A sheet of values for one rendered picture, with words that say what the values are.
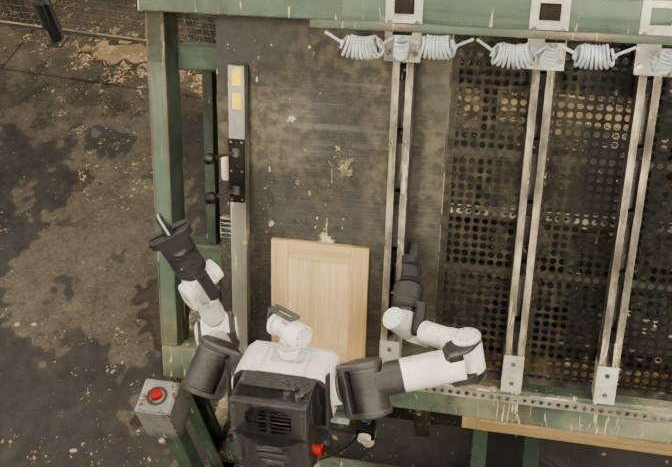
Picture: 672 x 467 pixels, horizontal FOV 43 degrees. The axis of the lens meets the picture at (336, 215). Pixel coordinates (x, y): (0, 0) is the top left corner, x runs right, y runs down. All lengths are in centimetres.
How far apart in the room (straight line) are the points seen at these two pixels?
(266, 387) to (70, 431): 188
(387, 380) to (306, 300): 60
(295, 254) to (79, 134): 270
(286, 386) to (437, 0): 108
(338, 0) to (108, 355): 229
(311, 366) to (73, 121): 328
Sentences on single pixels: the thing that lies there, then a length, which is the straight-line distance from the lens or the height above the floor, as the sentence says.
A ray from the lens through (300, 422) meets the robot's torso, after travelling 218.
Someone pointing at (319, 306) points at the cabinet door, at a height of 105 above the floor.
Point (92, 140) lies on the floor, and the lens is 511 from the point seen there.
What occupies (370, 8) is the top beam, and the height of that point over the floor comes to 191.
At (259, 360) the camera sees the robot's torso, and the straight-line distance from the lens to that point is 231.
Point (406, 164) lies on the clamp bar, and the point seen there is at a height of 152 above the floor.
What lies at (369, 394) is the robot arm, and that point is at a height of 133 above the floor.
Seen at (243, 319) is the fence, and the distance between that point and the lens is 282.
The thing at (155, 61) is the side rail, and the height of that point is 172.
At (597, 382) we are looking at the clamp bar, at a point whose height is 98.
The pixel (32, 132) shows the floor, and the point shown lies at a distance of 532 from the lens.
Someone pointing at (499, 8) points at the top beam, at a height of 192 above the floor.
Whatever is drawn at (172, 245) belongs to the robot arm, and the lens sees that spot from 233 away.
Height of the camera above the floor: 330
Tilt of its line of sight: 49 degrees down
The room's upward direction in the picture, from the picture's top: 8 degrees counter-clockwise
